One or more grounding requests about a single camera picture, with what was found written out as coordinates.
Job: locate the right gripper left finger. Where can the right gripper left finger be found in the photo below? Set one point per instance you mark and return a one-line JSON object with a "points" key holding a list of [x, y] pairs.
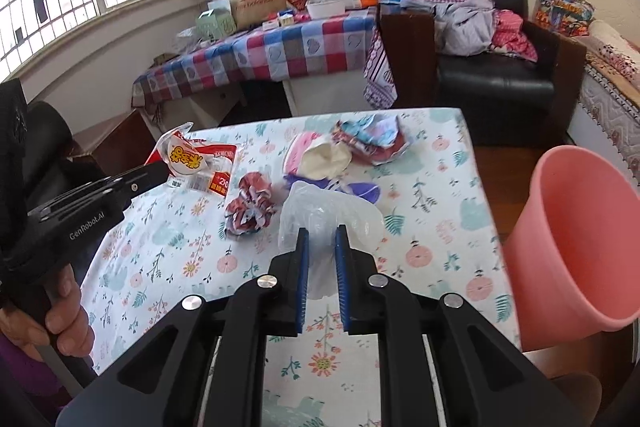
{"points": [[203, 363]]}

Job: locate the plaid checkered tablecloth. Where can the plaid checkered tablecloth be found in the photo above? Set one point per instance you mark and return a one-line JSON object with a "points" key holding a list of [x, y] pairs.
{"points": [[311, 48]]}

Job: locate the floral animal print tablecloth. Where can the floral animal print tablecloth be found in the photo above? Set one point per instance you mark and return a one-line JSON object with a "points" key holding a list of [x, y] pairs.
{"points": [[437, 236]]}

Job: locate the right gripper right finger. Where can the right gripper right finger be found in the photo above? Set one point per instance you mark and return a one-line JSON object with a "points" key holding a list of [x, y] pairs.
{"points": [[441, 362]]}

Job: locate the green carton box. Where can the green carton box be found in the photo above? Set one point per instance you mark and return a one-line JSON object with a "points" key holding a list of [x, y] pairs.
{"points": [[217, 21]]}

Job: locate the blue red wrapper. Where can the blue red wrapper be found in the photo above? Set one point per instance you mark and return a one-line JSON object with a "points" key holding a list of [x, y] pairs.
{"points": [[376, 139]]}

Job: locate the pink red garment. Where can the pink red garment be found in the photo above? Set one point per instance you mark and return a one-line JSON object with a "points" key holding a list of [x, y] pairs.
{"points": [[509, 39]]}

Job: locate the low brown wooden cabinet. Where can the low brown wooden cabinet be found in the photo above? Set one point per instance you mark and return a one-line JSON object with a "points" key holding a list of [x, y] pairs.
{"points": [[114, 145]]}

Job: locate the colourful comic pillow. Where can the colourful comic pillow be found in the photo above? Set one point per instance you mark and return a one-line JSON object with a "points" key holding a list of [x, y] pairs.
{"points": [[570, 18]]}

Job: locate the red pink patterned cloth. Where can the red pink patterned cloth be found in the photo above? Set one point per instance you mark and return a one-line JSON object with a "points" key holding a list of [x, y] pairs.
{"points": [[379, 91]]}

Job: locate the pink plastic trash bin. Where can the pink plastic trash bin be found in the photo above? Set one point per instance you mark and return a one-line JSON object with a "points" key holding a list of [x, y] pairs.
{"points": [[573, 255]]}

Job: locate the black leather armchair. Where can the black leather armchair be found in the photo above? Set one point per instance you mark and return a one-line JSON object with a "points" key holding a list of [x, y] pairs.
{"points": [[507, 101]]}

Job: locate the bed with quilted mattress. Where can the bed with quilted mattress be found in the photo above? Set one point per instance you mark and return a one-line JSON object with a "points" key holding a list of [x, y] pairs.
{"points": [[606, 117]]}

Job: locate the pink paper cup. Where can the pink paper cup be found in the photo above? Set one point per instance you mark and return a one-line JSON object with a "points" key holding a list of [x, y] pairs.
{"points": [[315, 156]]}

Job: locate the purple wrapper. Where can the purple wrapper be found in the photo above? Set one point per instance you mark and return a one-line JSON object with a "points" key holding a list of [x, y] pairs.
{"points": [[368, 191]]}

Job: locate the red white paper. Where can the red white paper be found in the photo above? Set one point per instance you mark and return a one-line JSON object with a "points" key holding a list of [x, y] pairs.
{"points": [[253, 208]]}

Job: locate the left hand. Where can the left hand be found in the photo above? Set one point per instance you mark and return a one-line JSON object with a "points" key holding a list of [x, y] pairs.
{"points": [[67, 319]]}

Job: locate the white tissue box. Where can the white tissue box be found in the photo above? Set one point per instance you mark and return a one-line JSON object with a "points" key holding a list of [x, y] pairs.
{"points": [[323, 9]]}

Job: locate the white plastic bag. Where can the white plastic bag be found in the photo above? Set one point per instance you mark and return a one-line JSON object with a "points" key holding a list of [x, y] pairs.
{"points": [[320, 212]]}

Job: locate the red snack wrapper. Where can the red snack wrapper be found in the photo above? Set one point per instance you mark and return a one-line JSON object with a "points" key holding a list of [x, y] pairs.
{"points": [[196, 164]]}

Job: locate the grey lilac clothes pile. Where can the grey lilac clothes pile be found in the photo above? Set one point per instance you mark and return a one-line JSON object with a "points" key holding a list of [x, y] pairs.
{"points": [[462, 28]]}

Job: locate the floral beige blanket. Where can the floral beige blanket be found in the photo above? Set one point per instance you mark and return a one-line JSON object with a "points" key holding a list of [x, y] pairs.
{"points": [[615, 57]]}

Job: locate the dark wooden side cabinet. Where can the dark wooden side cabinet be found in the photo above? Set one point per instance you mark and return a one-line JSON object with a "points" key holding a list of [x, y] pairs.
{"points": [[408, 38]]}

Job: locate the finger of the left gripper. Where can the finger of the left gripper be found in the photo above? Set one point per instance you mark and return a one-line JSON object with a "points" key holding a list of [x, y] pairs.
{"points": [[130, 184]]}

